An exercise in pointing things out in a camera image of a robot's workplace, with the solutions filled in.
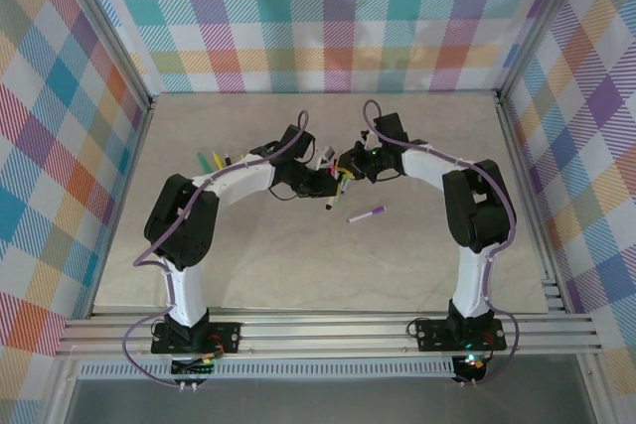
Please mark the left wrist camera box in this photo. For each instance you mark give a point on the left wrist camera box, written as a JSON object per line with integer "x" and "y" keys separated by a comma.
{"x": 324, "y": 157}

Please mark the aluminium frame post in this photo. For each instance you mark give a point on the aluminium frame post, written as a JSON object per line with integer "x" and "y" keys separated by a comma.
{"x": 540, "y": 22}
{"x": 106, "y": 22}

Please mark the aluminium mounting beam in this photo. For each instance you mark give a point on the aluminium mounting beam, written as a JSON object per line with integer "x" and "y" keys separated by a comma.
{"x": 323, "y": 337}

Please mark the green felt marker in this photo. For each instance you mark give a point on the green felt marker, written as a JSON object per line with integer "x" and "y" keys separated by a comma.
{"x": 203, "y": 161}

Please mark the black-capped whiteboard marker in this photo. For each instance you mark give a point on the black-capped whiteboard marker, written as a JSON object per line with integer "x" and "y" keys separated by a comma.
{"x": 330, "y": 203}

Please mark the aluminium side rail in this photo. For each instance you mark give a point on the aluminium side rail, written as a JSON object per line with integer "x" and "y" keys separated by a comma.
{"x": 530, "y": 195}
{"x": 124, "y": 195}

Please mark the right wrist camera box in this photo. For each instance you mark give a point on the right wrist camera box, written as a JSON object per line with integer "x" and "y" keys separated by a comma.
{"x": 367, "y": 136}

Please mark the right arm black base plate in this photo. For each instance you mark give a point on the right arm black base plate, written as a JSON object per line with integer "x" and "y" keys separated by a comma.
{"x": 432, "y": 334}

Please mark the yellow felt marker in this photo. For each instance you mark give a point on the yellow felt marker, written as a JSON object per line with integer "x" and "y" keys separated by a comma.
{"x": 217, "y": 161}

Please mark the black connector box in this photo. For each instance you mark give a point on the black connector box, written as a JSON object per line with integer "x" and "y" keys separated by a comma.
{"x": 472, "y": 367}
{"x": 191, "y": 369}

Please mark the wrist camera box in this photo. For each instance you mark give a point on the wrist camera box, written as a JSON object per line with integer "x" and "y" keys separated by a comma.
{"x": 367, "y": 136}
{"x": 324, "y": 157}

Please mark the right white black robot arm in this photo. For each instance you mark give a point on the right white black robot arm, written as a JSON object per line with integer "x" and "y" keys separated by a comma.
{"x": 422, "y": 166}

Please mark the pink whiteboard pen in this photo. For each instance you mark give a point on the pink whiteboard pen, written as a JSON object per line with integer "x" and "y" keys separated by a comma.
{"x": 331, "y": 171}

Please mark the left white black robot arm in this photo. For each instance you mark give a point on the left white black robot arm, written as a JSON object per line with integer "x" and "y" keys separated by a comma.
{"x": 238, "y": 181}

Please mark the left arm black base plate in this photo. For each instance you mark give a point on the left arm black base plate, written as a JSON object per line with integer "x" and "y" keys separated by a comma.
{"x": 228, "y": 337}

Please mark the purple whiteboard pen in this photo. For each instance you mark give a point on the purple whiteboard pen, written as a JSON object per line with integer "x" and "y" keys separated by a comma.
{"x": 367, "y": 214}

